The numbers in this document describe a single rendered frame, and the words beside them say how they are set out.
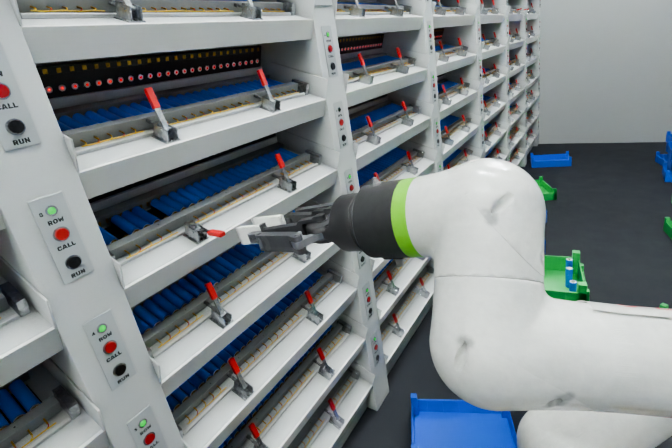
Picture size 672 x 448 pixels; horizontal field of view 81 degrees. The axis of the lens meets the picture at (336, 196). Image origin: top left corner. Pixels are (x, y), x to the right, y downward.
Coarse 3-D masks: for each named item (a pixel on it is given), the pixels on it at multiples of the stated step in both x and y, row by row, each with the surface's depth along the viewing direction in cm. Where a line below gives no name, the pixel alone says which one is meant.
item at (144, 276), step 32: (224, 160) 96; (320, 160) 106; (128, 192) 76; (256, 192) 90; (320, 192) 103; (224, 224) 78; (128, 256) 66; (160, 256) 67; (192, 256) 70; (128, 288) 61; (160, 288) 67
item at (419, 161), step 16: (400, 144) 171; (416, 144) 167; (384, 160) 154; (400, 160) 155; (416, 160) 163; (432, 160) 165; (368, 176) 140; (384, 176) 143; (400, 176) 148; (416, 176) 150
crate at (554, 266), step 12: (576, 252) 120; (552, 264) 126; (564, 264) 124; (576, 264) 121; (552, 276) 124; (564, 276) 123; (576, 276) 122; (552, 288) 118; (564, 288) 117; (576, 300) 107
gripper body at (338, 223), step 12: (336, 204) 49; (348, 204) 47; (336, 216) 48; (348, 216) 47; (312, 228) 50; (324, 228) 49; (336, 228) 48; (348, 228) 47; (324, 240) 49; (336, 240) 48; (348, 240) 47
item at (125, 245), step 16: (288, 160) 101; (304, 160) 105; (256, 176) 92; (224, 192) 84; (240, 192) 87; (192, 208) 77; (208, 208) 80; (224, 208) 81; (160, 224) 71; (176, 224) 74; (128, 240) 66; (144, 240) 69; (160, 240) 70
